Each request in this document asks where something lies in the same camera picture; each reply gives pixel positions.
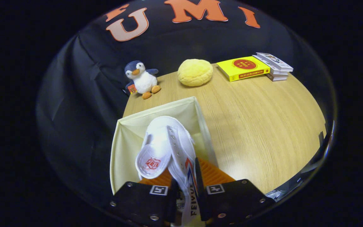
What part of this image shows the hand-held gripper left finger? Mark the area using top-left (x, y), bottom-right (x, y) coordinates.
top-left (109, 169), bottom-right (179, 227)

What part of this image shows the penguin plush toy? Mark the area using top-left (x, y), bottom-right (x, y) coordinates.
top-left (124, 60), bottom-right (161, 100)

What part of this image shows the yellow book with red label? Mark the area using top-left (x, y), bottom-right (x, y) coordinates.
top-left (216, 56), bottom-right (271, 82)

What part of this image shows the plain white book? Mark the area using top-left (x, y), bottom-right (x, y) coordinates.
top-left (252, 55), bottom-right (289, 76)

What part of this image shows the cream fabric storage box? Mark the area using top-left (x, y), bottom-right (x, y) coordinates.
top-left (110, 96), bottom-right (219, 195)

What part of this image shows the white book with dark spine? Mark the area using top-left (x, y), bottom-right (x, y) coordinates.
top-left (266, 73), bottom-right (288, 82)

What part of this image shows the yellow round plush bun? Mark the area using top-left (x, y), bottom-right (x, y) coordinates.
top-left (177, 59), bottom-right (214, 87)

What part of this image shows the black backdrop cloth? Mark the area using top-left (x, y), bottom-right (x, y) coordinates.
top-left (37, 0), bottom-right (336, 202)

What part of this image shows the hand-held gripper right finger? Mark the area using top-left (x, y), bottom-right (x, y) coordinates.
top-left (195, 158), bottom-right (276, 223)

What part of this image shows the white shoe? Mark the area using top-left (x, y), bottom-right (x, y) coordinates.
top-left (135, 116), bottom-right (208, 227)

